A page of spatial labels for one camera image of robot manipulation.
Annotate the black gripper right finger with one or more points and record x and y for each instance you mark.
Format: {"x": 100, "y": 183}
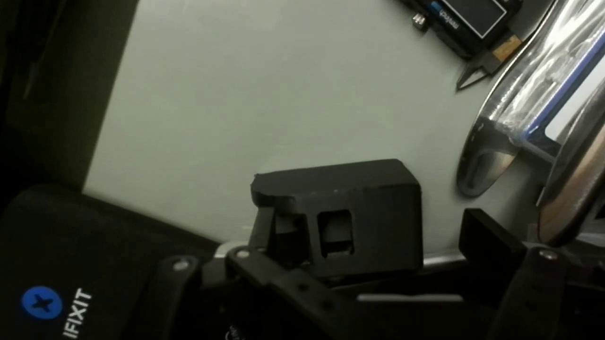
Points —
{"x": 493, "y": 245}

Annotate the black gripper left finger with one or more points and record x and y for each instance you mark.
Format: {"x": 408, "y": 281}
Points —
{"x": 263, "y": 228}

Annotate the black printed block with window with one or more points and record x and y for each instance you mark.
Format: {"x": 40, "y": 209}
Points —
{"x": 371, "y": 200}

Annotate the clear plastic parts bag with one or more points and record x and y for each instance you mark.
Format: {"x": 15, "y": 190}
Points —
{"x": 569, "y": 104}

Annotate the black iFixit pouch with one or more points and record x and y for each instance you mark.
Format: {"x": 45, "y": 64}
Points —
{"x": 76, "y": 251}

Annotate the black digital caliper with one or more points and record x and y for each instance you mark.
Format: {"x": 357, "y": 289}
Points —
{"x": 473, "y": 24}

